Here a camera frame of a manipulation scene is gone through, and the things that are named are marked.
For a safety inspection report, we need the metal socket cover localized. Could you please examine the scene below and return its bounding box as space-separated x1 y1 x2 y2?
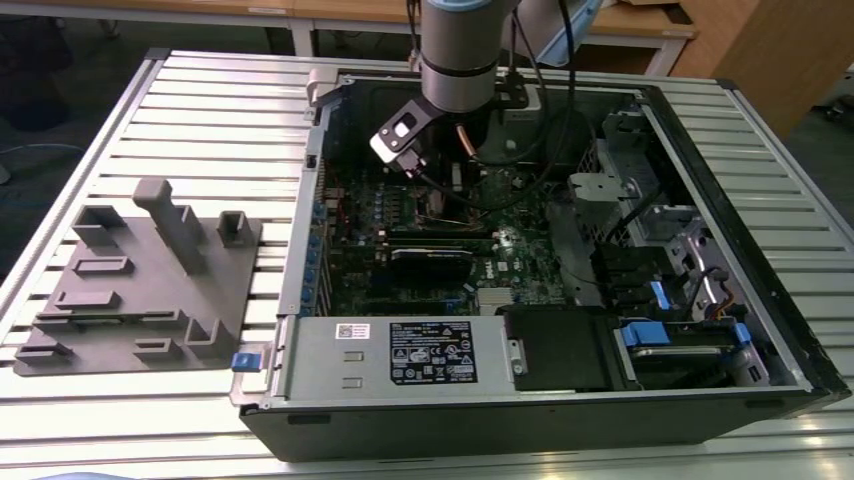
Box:
470 167 513 224

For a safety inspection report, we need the CPU socket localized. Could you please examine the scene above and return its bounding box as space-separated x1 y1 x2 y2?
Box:
410 184 490 231

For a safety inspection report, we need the black RAM slot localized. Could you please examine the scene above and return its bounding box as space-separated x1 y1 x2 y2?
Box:
384 235 504 249
386 227 501 237

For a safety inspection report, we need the green motherboard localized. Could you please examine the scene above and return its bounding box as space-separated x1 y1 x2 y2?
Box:
318 164 589 319

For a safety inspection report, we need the black graphics card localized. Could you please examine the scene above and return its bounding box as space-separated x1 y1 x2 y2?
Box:
390 245 477 296

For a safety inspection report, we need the silver drive cage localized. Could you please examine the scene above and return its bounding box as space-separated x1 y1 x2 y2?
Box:
586 112 760 324

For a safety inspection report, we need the black plastic shroud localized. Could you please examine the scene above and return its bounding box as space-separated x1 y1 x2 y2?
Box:
504 305 626 394

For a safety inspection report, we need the grey power supply unit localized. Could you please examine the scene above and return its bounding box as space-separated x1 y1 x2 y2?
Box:
270 315 529 401

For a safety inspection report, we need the blue disk carrier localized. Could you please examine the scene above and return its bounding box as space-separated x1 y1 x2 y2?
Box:
617 321 750 391

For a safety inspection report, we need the black PC case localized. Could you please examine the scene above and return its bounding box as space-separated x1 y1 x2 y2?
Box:
229 67 853 464

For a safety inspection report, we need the grey parts rack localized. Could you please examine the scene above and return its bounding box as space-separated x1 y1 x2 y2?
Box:
11 179 266 377

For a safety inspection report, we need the wooden cabinet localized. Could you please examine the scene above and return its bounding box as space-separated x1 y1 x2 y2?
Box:
670 0 854 136

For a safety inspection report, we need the office chair base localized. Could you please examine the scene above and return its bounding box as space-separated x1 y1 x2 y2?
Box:
811 67 854 124

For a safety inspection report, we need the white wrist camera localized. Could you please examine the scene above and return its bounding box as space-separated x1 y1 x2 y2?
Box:
370 99 430 177

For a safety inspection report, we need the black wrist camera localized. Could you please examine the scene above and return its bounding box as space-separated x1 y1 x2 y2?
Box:
497 69 544 126

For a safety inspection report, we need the silver metal bracket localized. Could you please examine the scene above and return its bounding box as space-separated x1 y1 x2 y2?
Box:
566 172 636 216

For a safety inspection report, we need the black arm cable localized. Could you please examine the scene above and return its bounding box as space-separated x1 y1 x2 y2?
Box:
460 0 584 209

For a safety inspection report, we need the thin black cable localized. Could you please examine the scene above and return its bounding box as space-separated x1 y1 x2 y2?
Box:
604 149 666 246

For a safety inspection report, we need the wooden desk white frame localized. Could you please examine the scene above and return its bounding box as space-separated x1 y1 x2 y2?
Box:
0 0 315 57
311 0 700 76

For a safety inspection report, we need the coloured wire bundle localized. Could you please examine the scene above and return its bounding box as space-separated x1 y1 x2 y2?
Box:
705 293 737 322

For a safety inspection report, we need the blue floor cable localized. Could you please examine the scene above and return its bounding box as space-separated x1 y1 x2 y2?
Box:
0 142 86 157

